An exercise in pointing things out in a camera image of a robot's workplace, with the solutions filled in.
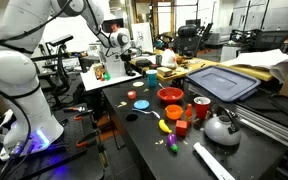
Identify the small red mug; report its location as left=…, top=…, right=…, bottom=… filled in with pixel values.
left=127, top=91, right=137, bottom=100

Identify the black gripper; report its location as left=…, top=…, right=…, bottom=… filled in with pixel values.
left=121, top=55, right=135, bottom=76

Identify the silver kettle black handle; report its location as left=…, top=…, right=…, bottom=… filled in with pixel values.
left=204, top=106, right=241, bottom=146

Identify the red cube block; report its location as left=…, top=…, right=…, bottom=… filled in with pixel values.
left=176, top=120, right=187, bottom=136

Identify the red bowl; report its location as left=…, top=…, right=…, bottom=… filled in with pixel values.
left=157, top=87, right=184, bottom=103

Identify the orange sauce bottle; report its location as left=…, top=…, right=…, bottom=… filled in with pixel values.
left=185, top=103, right=193, bottom=125

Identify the orange handled clamp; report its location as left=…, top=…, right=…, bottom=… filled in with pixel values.
left=63, top=106, right=93, bottom=121

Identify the laptop on white stand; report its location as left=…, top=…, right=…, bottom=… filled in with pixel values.
left=91, top=18, right=130, bottom=78

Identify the metal spoon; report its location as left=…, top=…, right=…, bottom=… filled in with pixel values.
left=132, top=108, right=161, bottom=119

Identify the black office chair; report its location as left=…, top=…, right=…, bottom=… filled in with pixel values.
left=173, top=24, right=201, bottom=58

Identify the toy purple eggplant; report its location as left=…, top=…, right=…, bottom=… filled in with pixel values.
left=167, top=134, right=178, bottom=153

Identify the orange bowl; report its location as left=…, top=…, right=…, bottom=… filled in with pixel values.
left=165, top=104, right=183, bottom=120

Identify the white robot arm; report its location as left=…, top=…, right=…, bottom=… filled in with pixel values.
left=0, top=0, right=130, bottom=161

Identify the teal plastic cup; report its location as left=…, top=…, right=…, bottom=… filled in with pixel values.
left=146, top=70, right=157, bottom=87

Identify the blue bin lid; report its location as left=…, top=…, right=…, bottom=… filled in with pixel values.
left=186, top=66, right=261, bottom=102

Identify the red plastic cup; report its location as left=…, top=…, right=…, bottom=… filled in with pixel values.
left=194, top=97, right=211, bottom=119

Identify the wooden side table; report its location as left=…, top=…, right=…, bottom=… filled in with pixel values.
left=130, top=49, right=273, bottom=82

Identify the small yellow plate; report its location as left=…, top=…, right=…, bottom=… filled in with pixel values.
left=133, top=81, right=144, bottom=87

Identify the toy banana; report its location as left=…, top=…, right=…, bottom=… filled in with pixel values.
left=158, top=119, right=172, bottom=134

